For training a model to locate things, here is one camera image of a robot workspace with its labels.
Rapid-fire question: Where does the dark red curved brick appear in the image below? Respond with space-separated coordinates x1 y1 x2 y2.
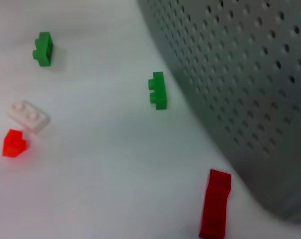
198 169 232 239

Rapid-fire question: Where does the grey perforated storage bin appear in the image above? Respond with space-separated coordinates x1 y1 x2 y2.
137 0 301 224

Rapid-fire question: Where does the green toy brick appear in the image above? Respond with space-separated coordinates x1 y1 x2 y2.
148 71 169 111
32 31 54 67

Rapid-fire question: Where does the white two-stud brick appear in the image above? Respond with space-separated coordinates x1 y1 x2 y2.
7 100 51 135

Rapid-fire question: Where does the small red cube brick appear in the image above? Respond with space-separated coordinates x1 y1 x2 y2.
2 128 29 158

